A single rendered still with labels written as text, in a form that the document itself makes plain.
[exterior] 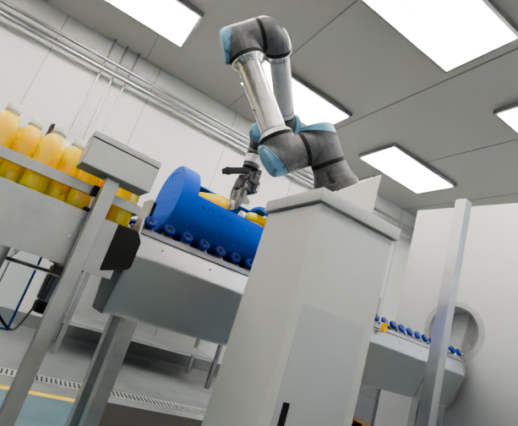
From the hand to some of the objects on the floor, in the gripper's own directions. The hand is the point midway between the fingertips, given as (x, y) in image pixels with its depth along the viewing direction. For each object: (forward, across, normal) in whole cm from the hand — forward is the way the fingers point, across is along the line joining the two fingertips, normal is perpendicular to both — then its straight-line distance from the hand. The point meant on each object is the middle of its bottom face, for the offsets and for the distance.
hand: (232, 205), depth 161 cm
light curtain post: (+116, -27, -119) cm, 168 cm away
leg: (+116, -1, +24) cm, 119 cm away
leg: (+116, +13, +24) cm, 120 cm away
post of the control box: (+116, -23, +51) cm, 129 cm away
